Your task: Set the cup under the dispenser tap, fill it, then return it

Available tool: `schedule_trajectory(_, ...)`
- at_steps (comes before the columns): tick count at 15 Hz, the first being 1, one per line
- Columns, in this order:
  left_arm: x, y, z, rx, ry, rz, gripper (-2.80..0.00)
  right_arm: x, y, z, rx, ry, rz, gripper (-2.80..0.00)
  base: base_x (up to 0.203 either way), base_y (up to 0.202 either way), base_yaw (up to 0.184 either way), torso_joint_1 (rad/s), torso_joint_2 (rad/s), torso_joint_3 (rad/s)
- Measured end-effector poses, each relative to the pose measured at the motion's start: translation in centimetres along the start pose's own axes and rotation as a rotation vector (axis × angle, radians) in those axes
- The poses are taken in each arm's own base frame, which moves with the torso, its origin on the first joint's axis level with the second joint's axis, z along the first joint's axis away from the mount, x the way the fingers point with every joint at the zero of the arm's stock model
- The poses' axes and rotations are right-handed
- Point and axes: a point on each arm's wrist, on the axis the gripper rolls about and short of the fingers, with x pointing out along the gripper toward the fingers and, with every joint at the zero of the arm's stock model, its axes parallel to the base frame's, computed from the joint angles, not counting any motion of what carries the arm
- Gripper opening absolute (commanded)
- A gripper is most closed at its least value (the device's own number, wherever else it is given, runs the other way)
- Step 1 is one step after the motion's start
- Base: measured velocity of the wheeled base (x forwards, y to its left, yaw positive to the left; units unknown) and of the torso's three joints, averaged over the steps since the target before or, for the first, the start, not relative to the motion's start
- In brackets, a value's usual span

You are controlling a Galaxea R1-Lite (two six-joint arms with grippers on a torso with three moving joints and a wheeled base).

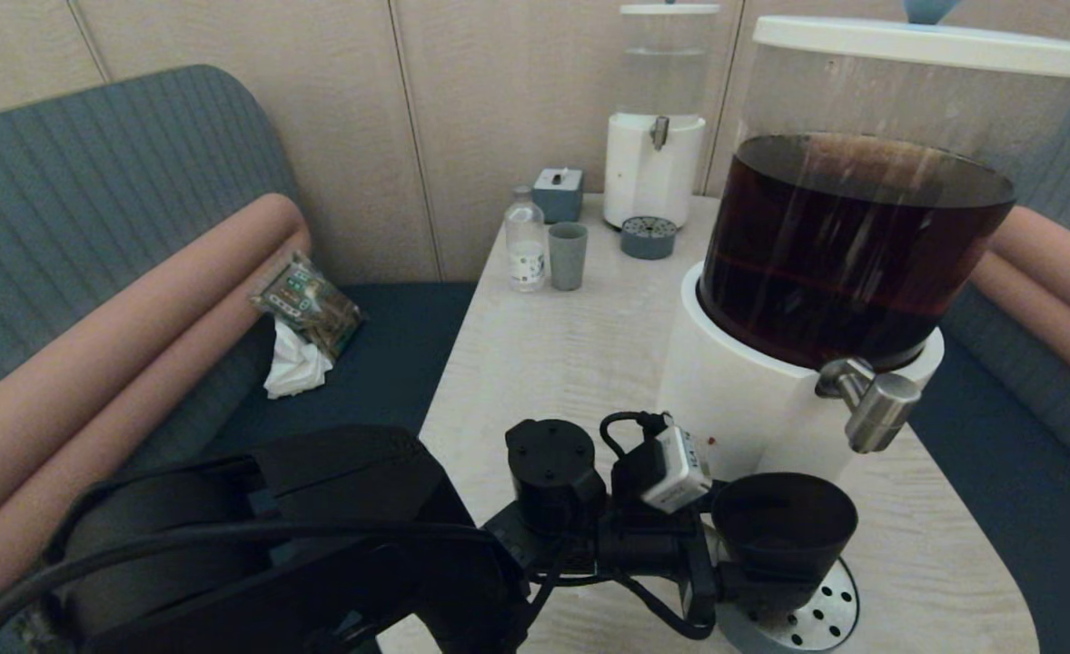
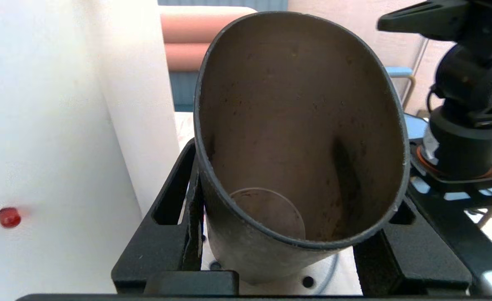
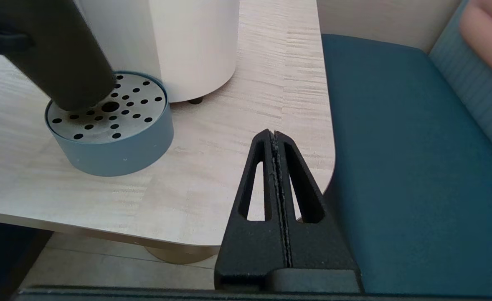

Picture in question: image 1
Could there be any black plastic cup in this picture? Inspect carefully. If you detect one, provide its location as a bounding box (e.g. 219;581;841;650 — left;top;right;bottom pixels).
712;472;859;611

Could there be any large silver dispenser tap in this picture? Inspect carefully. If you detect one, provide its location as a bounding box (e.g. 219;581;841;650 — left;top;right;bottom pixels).
816;358;923;454

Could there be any large dark tea dispenser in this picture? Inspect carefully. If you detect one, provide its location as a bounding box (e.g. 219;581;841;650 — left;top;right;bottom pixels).
658;0;1070;484

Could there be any grey plastic cup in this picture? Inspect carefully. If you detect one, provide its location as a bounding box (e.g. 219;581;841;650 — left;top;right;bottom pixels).
549;222;589;292

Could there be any large grey perforated drip tray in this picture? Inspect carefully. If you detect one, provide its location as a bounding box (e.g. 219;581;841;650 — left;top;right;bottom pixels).
715;556;860;653

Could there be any small grey drip tray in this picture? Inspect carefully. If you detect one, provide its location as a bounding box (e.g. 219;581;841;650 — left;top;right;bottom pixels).
620;216;679;261

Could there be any clear plastic bottle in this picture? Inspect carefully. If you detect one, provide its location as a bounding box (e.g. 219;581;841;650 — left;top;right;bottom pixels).
504;186;548;292

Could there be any small clear water dispenser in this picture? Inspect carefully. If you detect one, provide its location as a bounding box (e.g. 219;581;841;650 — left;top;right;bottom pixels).
603;0;721;231

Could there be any grey tissue box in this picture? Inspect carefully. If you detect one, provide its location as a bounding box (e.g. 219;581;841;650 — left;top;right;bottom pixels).
532;167;585;224

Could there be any pink bolster cushion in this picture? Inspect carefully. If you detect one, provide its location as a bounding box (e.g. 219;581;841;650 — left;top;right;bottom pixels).
989;205;1070;339
969;253;1070;405
0;193;307;546
0;232;313;611

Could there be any white crumpled tissue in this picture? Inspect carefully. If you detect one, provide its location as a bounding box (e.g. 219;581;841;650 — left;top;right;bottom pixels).
263;318;334;399

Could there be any green snack packet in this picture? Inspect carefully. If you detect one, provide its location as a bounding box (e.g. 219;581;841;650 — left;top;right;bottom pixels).
252;253;365;361

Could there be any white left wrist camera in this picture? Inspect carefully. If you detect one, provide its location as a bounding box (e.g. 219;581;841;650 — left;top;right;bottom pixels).
639;425;713;514

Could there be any black left wrist camera cable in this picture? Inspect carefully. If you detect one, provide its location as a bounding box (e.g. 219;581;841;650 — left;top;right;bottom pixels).
600;411;672;460

